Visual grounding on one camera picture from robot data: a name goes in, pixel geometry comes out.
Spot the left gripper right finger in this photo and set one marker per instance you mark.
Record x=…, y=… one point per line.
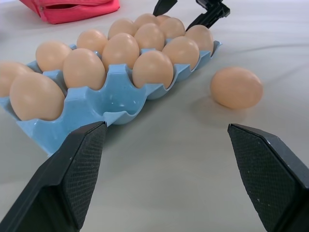
x=270, y=174

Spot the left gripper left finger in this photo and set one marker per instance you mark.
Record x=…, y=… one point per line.
x=60, y=174

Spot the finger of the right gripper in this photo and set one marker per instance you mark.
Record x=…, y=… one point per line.
x=207, y=19
x=163, y=6

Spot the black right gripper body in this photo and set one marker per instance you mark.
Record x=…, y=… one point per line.
x=212, y=3

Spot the beige egg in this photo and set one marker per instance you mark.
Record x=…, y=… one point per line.
x=200, y=38
x=236, y=88
x=149, y=36
x=84, y=68
x=163, y=17
x=91, y=39
x=36, y=96
x=172, y=27
x=51, y=54
x=152, y=68
x=4, y=77
x=120, y=27
x=144, y=19
x=181, y=52
x=120, y=49

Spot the blue egg tray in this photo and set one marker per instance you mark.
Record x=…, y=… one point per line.
x=82, y=106

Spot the red fabric pouch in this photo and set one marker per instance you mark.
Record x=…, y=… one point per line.
x=72, y=12

